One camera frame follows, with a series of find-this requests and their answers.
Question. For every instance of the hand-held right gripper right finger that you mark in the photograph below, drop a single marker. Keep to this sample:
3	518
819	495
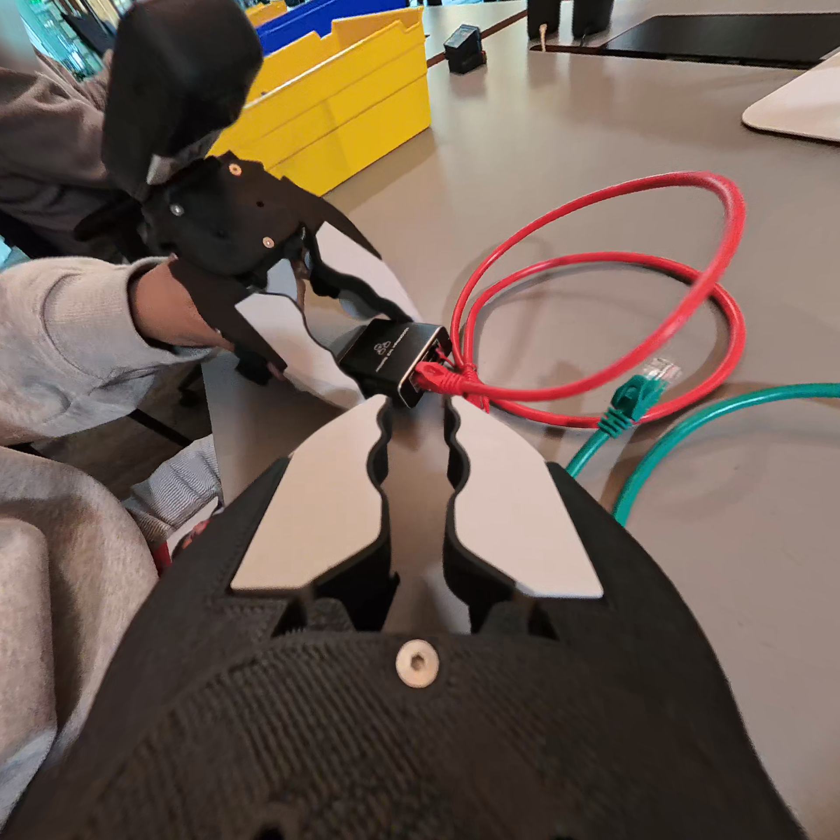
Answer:
518	518

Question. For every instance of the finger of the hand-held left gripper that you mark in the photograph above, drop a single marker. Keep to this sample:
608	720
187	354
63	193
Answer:
282	334
367	269

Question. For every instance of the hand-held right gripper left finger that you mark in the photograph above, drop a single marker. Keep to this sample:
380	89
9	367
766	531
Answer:
315	512

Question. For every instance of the black network adapter box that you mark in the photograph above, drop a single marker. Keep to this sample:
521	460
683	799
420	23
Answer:
387	354

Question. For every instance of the person's left forearm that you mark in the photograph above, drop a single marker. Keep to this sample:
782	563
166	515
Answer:
65	341

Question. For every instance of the grey desk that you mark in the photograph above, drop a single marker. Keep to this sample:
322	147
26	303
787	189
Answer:
689	590

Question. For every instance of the black desk mat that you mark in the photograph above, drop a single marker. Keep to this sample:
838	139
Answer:
722	39

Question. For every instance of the person's left hand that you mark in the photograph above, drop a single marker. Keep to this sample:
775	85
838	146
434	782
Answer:
164	308

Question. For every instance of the red twist tie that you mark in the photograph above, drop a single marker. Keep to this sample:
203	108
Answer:
474	388

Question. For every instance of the yellow plastic bin stack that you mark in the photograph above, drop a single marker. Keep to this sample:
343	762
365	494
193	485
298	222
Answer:
354	111

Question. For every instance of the blue plastic bin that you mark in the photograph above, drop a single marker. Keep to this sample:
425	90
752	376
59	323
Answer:
295	23

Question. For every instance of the small black box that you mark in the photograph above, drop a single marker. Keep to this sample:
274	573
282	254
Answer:
464	49

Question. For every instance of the black cylinder holder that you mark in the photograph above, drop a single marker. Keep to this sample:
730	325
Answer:
592	14
544	16

